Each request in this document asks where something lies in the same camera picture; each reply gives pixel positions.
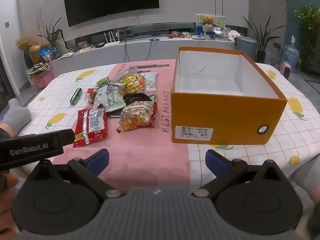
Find pink stool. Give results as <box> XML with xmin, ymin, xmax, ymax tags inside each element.
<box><xmin>280</xmin><ymin>61</ymin><xmax>292</xmax><ymax>80</ymax></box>

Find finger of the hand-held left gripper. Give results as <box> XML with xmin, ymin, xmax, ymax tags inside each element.
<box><xmin>59</xmin><ymin>129</ymin><xmax>75</xmax><ymax>147</ymax></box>
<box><xmin>0</xmin><ymin>132</ymin><xmax>64</xmax><ymax>172</ymax></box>

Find blue water bottle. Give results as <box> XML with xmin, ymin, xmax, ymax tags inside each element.
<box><xmin>284</xmin><ymin>44</ymin><xmax>299</xmax><ymax>68</ymax></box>

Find small green snack packet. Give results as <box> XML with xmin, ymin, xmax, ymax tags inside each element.
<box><xmin>96</xmin><ymin>77</ymin><xmax>110</xmax><ymax>88</ymax></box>

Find clear nut snack packet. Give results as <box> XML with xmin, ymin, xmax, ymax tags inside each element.
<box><xmin>85</xmin><ymin>87</ymin><xmax>100</xmax><ymax>104</ymax></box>

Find green picture card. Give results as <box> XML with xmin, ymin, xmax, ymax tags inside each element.
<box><xmin>196</xmin><ymin>14</ymin><xmax>226</xmax><ymax>28</ymax></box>

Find red snack packet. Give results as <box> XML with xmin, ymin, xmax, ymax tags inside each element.
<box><xmin>72</xmin><ymin>107</ymin><xmax>108</xmax><ymax>148</ymax></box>

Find black television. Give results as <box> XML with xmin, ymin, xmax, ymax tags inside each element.
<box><xmin>62</xmin><ymin>0</ymin><xmax>160</xmax><ymax>27</ymax></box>

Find long-leaf potted plant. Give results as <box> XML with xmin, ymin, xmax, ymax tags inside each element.
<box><xmin>242</xmin><ymin>16</ymin><xmax>285</xmax><ymax>63</ymax></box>
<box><xmin>37</xmin><ymin>17</ymin><xmax>63</xmax><ymax>55</ymax></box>

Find brown teddy bear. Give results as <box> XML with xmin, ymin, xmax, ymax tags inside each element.
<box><xmin>201</xmin><ymin>15</ymin><xmax>214</xmax><ymax>28</ymax></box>

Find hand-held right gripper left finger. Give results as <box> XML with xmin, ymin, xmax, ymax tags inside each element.
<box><xmin>25</xmin><ymin>149</ymin><xmax>122</xmax><ymax>198</ymax></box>

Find black cable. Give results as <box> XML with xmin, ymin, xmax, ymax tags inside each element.
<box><xmin>124</xmin><ymin>38</ymin><xmax>160</xmax><ymax>62</ymax></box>

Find grey television bench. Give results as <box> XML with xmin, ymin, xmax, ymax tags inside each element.
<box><xmin>49</xmin><ymin>21</ymin><xmax>250</xmax><ymax>78</ymax></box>

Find person's foot in grey sock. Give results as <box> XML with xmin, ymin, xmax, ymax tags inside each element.
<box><xmin>0</xmin><ymin>99</ymin><xmax>32</xmax><ymax>137</ymax></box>

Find white round bag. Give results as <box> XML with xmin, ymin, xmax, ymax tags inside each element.
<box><xmin>226</xmin><ymin>29</ymin><xmax>242</xmax><ymax>39</ymax></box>

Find green candy tube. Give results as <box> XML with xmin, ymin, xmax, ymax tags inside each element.
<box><xmin>70</xmin><ymin>87</ymin><xmax>83</xmax><ymax>105</ymax></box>

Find grey trash bin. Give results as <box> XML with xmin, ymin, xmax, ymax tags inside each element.
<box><xmin>234</xmin><ymin>36</ymin><xmax>258</xmax><ymax>62</ymax></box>

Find dried yellow flowers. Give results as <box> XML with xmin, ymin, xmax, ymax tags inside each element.
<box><xmin>15</xmin><ymin>35</ymin><xmax>32</xmax><ymax>53</ymax></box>

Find leafy green plant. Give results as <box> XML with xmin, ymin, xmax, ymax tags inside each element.
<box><xmin>294</xmin><ymin>4</ymin><xmax>320</xmax><ymax>73</ymax></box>

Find pink box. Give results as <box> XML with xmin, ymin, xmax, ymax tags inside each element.
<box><xmin>29</xmin><ymin>70</ymin><xmax>54</xmax><ymax>89</ymax></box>

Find yellow black packet pile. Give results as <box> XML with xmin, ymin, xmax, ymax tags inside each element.
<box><xmin>27</xmin><ymin>62</ymin><xmax>50</xmax><ymax>77</ymax></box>

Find yellow biscuit packet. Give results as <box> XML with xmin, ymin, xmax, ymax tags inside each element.
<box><xmin>110</xmin><ymin>69</ymin><xmax>147</xmax><ymax>95</ymax></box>

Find black green snack packet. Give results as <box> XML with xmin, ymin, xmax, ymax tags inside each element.
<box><xmin>122</xmin><ymin>93</ymin><xmax>153</xmax><ymax>104</ymax></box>

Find orange cardboard box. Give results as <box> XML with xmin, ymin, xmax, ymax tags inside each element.
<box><xmin>171</xmin><ymin>46</ymin><xmax>288</xmax><ymax>145</ymax></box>

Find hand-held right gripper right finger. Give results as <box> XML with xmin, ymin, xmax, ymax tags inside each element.
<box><xmin>191</xmin><ymin>149</ymin><xmax>292</xmax><ymax>198</ymax></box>

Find orange noodle snack packet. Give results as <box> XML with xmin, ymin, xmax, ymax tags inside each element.
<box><xmin>117</xmin><ymin>101</ymin><xmax>157</xmax><ymax>133</ymax></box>

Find person's leg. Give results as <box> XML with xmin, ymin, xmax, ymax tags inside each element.
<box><xmin>291</xmin><ymin>155</ymin><xmax>320</xmax><ymax>200</ymax></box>

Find white green snack packet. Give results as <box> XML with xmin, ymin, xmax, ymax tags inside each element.
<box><xmin>94</xmin><ymin>84</ymin><xmax>127</xmax><ymax>113</ymax></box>

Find blue snack bag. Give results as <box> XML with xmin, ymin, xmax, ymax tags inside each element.
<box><xmin>39</xmin><ymin>45</ymin><xmax>54</xmax><ymax>62</ymax></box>

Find white router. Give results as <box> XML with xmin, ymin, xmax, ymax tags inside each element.
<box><xmin>103</xmin><ymin>30</ymin><xmax>121</xmax><ymax>48</ymax></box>

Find pink white printed tablecloth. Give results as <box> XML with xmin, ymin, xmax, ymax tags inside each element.
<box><xmin>15</xmin><ymin>59</ymin><xmax>320</xmax><ymax>205</ymax></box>

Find person's left hand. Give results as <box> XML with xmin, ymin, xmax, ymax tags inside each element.
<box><xmin>0</xmin><ymin>174</ymin><xmax>19</xmax><ymax>234</ymax></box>

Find pile of wrapped sweets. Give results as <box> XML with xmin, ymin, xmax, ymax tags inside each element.
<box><xmin>168</xmin><ymin>31</ymin><xmax>192</xmax><ymax>38</ymax></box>

